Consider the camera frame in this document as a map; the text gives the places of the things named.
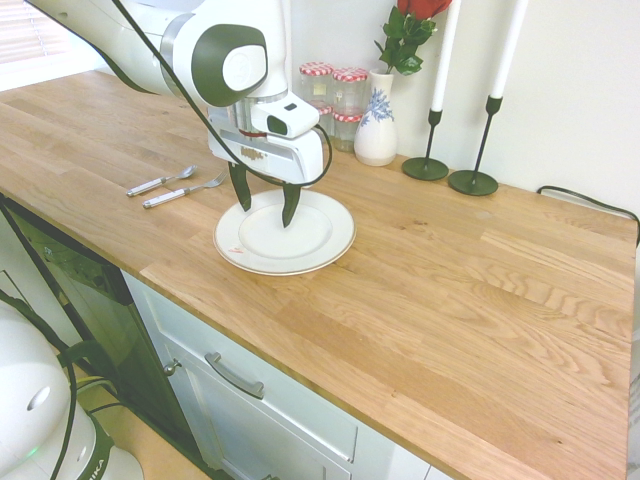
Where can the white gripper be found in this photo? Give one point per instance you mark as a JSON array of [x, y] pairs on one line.
[[295, 160]]

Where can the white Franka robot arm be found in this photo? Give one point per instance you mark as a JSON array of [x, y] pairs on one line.
[[150, 30]]

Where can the white gold-rimmed plate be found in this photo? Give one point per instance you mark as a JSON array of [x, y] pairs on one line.
[[310, 240]]

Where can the glass jar checkered lid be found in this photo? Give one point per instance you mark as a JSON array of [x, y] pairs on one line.
[[346, 135], [327, 127], [350, 92], [316, 82]]

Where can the white vase blue print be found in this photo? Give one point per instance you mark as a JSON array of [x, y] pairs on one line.
[[375, 140]]

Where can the short black candle holder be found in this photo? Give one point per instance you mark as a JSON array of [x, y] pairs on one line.
[[425, 169]]

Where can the silver cabinet knob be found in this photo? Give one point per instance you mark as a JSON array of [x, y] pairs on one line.
[[171, 368]]

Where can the dark glass appliance door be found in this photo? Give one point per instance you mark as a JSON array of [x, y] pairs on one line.
[[100, 300]]

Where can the tall black candle holder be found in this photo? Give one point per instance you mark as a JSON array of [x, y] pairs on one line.
[[472, 182]]

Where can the red rose green leaves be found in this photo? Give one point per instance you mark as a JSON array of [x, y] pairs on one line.
[[405, 45]]

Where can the white drawer front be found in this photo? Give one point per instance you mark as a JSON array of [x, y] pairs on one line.
[[280, 420]]

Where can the tall white candle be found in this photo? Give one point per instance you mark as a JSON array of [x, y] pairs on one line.
[[507, 55], [445, 60]]

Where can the white window blind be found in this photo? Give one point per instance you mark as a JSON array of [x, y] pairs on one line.
[[30, 30]]

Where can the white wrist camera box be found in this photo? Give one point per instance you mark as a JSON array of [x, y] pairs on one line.
[[295, 117]]

